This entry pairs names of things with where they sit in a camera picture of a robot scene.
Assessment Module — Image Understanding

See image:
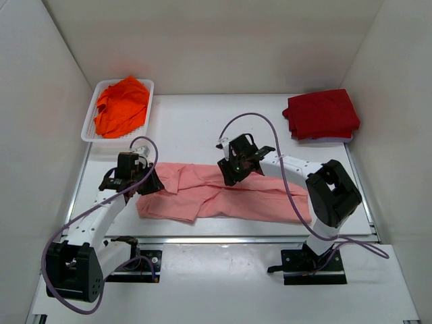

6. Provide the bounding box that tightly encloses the orange t shirt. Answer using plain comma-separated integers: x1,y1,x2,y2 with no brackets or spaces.
94,76,150,139

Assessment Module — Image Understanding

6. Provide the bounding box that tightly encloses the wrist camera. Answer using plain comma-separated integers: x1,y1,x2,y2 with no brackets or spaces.
130,145,151,159
215,137,232,161

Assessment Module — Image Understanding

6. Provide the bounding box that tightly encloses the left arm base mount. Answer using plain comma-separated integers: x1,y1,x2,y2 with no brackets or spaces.
104,236,163,284

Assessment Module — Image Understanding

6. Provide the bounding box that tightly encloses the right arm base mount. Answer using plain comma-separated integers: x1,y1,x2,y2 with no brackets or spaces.
267,246,348,286

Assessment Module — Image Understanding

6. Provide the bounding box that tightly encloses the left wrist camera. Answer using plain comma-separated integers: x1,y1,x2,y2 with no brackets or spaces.
130,145,151,159

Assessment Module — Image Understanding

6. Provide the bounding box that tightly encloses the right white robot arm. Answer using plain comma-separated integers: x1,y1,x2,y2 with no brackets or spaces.
216,134,362,271

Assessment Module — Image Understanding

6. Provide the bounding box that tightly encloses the white plastic basket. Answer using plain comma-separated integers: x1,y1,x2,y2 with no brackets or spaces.
81,79,155,146

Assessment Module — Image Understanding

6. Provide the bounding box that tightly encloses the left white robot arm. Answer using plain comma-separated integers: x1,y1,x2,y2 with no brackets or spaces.
44,146,164,302

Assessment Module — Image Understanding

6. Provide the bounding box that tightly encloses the pink polo shirt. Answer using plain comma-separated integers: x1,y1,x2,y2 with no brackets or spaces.
136,163,312,223

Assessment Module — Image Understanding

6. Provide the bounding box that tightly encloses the white tray under red shirt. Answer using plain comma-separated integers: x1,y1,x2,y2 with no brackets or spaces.
305,136,353,143

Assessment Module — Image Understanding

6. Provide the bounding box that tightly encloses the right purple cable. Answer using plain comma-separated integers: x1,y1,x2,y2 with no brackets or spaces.
218,112,389,277

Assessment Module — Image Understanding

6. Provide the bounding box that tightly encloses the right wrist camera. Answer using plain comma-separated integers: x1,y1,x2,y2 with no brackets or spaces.
215,137,232,161

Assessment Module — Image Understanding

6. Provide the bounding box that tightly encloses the folded red t shirt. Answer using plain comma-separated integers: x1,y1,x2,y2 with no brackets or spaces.
282,89,360,140

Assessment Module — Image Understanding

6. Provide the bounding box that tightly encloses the purple cable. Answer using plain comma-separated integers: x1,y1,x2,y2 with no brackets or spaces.
41,136,159,315
218,112,389,277

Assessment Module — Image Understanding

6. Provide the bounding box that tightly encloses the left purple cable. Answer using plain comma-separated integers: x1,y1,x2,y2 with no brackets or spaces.
41,136,159,315

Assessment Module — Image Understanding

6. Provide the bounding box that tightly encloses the aluminium table rail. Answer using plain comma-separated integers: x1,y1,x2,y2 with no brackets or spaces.
136,236,307,244

